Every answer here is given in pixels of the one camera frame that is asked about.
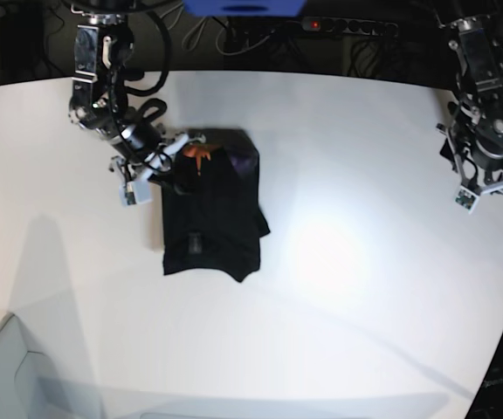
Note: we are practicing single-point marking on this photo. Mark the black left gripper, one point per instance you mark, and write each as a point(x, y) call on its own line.
point(486, 147)

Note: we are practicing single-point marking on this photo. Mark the blue box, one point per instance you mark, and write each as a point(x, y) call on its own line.
point(245, 8)

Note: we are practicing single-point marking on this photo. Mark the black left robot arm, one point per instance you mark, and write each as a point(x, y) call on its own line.
point(480, 75)

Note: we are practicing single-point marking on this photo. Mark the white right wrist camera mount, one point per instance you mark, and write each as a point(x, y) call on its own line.
point(135, 178)

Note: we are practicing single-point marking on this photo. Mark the white power strip red switch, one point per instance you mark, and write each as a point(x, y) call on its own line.
point(349, 26)

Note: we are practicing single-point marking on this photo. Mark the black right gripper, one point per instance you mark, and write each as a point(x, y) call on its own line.
point(138, 143)

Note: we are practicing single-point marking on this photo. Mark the black t-shirt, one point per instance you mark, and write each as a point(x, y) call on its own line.
point(211, 217)

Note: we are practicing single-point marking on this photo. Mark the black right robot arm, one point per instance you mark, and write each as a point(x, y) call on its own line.
point(101, 101)

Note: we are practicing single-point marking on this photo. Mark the grey bin at table corner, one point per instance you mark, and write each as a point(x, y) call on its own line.
point(30, 384)

